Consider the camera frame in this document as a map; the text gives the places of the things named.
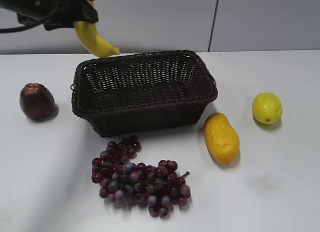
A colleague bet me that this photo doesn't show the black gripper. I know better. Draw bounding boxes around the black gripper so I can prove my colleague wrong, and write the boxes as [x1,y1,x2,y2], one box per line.
[0,0,99,31]

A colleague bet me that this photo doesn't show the yellow banana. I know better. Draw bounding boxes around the yellow banana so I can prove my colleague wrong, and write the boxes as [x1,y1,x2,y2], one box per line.
[73,0,120,58]

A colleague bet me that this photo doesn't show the dark woven basket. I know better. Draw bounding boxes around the dark woven basket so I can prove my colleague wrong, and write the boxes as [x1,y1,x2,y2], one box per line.
[71,50,218,137]

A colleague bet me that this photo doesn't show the dark red apple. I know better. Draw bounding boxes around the dark red apple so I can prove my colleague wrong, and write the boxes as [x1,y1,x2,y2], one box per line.
[19,83,55,121]

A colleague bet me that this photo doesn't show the orange yellow mango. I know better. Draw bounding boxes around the orange yellow mango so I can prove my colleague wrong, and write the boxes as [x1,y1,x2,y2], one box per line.
[203,112,240,165]

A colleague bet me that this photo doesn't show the purple grape bunch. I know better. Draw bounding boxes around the purple grape bunch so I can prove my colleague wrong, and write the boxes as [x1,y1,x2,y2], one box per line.
[91,135,191,217]

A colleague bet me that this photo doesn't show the yellow lemon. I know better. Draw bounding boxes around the yellow lemon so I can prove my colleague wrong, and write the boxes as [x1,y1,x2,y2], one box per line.
[252,92,283,125]

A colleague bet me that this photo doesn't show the black cable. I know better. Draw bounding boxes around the black cable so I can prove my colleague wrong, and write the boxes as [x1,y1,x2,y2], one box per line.
[0,4,63,34]

